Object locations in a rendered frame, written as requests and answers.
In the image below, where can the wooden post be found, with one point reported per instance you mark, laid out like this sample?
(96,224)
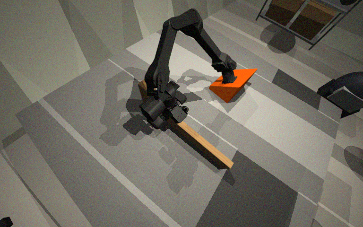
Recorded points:
(143,90)

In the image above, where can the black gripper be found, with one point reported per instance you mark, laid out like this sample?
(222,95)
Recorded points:
(159,121)

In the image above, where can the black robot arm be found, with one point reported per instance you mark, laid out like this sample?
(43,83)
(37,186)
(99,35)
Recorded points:
(157,76)

